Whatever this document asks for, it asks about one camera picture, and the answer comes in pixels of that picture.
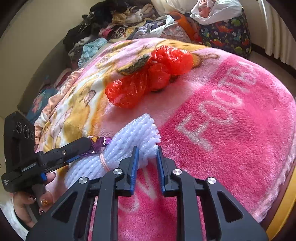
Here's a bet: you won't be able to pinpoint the floral pink fabric bag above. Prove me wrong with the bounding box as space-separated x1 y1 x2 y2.
160 22 192 43

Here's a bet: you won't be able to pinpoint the white foam fruit net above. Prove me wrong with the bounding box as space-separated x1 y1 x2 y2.
64 113 161 188

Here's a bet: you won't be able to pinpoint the pink cartoon fleece blanket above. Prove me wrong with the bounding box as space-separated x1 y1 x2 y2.
33 37 296 241

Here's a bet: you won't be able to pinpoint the left hand painted nails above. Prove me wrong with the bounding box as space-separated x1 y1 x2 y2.
10 172 57 229

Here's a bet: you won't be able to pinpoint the right cream curtain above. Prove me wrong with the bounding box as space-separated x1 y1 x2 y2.
258 0 295 69

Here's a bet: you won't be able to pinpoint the cream curtain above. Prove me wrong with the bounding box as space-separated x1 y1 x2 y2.
151 0 198 16
258 0 295 69

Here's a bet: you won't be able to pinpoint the red plastic bag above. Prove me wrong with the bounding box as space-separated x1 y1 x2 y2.
105 45 193 108

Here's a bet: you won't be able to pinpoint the dinosaur print laundry basket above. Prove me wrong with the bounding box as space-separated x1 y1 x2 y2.
197 11 252 59

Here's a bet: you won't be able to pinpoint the green patterned snack wrapper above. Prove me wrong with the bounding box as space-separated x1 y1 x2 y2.
117 54 150 76

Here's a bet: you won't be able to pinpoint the clothes pile on bed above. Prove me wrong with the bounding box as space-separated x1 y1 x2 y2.
63 1 175 69

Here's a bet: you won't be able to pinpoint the grey bed headboard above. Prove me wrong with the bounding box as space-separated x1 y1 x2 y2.
17 39 70 115

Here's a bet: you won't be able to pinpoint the white plastic bag with clothes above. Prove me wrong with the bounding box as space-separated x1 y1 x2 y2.
190 1 242 25

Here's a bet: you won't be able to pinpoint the orange bag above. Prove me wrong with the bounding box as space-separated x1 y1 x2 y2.
169 11 202 44

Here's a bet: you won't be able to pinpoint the purple snack wrapper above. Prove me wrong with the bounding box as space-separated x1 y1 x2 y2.
88 136 112 154

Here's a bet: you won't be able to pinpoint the yellow rimmed black trash bin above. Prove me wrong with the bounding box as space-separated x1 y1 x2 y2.
266 169 295 240

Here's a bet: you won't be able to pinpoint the light blue garment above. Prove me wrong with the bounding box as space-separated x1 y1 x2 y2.
77 38 107 67

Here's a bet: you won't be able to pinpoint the left cream curtain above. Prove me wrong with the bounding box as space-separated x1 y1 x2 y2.
151 0 198 16

